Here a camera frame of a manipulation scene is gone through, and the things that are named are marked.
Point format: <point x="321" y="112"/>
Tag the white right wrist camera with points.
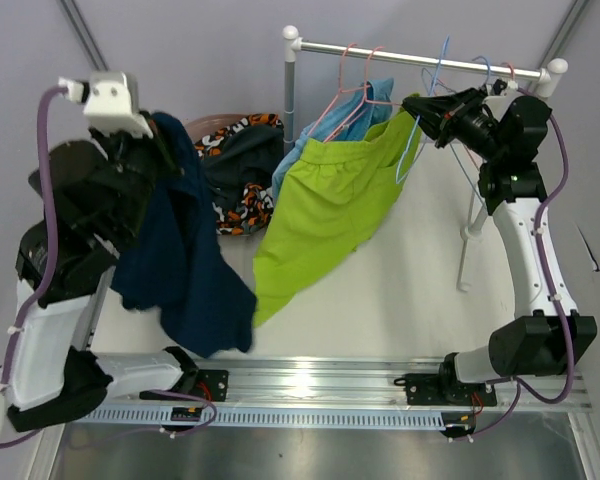
<point x="500" y="90"/>

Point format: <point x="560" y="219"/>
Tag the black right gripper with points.
<point x="453" y="109"/>

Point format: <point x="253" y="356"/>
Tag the white slotted cable duct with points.
<point x="268" y="417"/>

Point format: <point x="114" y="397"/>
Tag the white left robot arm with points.
<point x="47" y="381"/>

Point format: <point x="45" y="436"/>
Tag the lime green shorts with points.
<point x="332" y="199"/>

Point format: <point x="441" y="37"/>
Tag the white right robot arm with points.
<point x="541" y="346"/>

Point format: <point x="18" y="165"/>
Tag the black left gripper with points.
<point x="170" y="167"/>

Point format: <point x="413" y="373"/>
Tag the pink translucent plastic basin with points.
<point x="205" y="125"/>

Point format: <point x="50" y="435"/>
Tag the orange camouflage shorts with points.
<point x="255" y="210"/>

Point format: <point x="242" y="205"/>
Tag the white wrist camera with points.
<point x="110" y="102"/>
<point x="500" y="90"/>

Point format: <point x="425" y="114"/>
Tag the dark grey shorts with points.
<point x="238" y="155"/>

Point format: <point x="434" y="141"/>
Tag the navy blue shorts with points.
<point x="177" y="266"/>

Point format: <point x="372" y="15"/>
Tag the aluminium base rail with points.
<point x="363" y="384"/>

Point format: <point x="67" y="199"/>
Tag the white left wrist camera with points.
<point x="110" y="102"/>

